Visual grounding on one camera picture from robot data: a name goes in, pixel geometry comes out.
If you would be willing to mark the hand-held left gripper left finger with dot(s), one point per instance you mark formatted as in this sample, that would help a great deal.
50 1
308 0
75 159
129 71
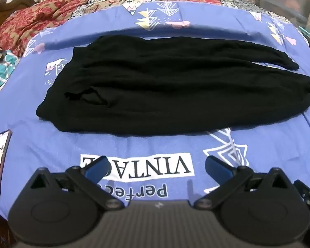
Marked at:
96 169

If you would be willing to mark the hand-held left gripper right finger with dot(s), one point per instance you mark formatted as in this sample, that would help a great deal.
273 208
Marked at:
217 169

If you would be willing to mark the black pants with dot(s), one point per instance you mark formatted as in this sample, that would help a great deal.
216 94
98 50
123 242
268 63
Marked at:
170 87

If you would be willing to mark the blue printed bedsheet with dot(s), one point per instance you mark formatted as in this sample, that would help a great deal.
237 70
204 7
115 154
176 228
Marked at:
149 149

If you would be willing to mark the teal patterned quilt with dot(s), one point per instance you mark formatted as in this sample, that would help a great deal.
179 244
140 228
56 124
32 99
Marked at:
0 69

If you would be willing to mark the red floral blanket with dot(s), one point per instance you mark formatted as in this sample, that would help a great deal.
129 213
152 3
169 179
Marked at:
41 15

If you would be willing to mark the glass table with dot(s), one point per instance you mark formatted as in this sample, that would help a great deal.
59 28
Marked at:
286 2

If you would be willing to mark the carved wooden headboard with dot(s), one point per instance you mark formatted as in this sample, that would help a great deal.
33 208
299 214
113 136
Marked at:
2 13

